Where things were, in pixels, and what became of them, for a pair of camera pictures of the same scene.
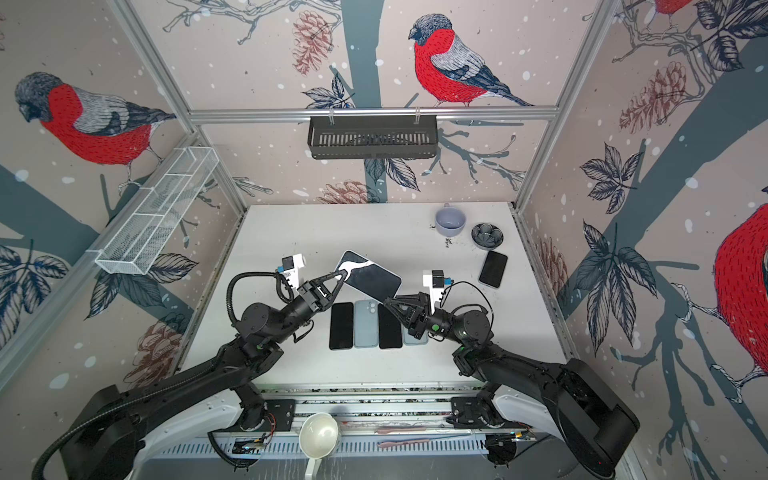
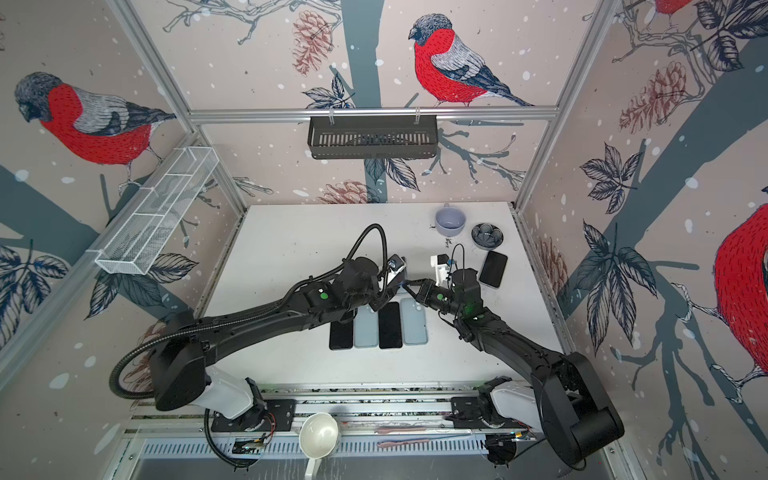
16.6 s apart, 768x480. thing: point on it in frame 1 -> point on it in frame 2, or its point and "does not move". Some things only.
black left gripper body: x=309 y=299 -> x=380 y=298
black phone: x=390 y=334 does not move
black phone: x=341 y=326 does not move
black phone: x=493 y=268 does not move
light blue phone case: x=366 y=323 does not move
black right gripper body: x=428 y=323 -> x=438 y=297
